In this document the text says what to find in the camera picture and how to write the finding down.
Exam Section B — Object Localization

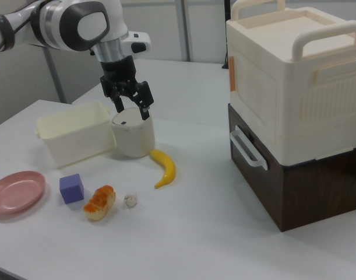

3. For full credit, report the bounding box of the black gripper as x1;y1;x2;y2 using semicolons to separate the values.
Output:
100;55;154;121

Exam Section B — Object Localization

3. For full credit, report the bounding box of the small white lidded trash can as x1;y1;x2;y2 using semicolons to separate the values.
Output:
111;107;156;159

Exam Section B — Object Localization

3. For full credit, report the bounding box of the cream plastic storage bin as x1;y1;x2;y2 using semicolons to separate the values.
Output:
34;100;118;169

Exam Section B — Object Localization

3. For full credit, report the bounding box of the yellow banana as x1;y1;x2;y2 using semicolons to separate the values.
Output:
149;148;177;190

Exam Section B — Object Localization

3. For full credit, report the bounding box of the crumpled white paper ball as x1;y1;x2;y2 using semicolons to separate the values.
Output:
123;191;139;209

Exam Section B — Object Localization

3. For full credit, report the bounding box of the orange tape strip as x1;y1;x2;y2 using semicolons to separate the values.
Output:
228;57;238;93

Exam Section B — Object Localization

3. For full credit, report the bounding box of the purple cube block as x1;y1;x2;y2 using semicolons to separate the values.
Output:
59;173;86;205

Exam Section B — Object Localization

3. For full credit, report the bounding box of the toy bread loaf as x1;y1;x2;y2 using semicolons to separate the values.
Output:
83;184;117;222

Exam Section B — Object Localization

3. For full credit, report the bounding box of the black stand pole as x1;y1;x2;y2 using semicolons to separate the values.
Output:
222;0;232;70

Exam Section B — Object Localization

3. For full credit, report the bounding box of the pink oval plate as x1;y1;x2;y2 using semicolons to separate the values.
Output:
0;170;47;218

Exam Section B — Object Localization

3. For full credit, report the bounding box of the cream toy microwave box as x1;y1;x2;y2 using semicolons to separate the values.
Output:
225;0;356;164

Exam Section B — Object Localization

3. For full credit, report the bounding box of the white drawer handle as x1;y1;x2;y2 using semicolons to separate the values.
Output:
229;125;269;170

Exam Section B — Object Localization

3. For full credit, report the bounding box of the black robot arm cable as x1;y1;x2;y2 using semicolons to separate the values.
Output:
0;0;50;61

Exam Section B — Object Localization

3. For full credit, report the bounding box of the white oven with handle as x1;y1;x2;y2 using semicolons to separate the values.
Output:
227;103;356;233

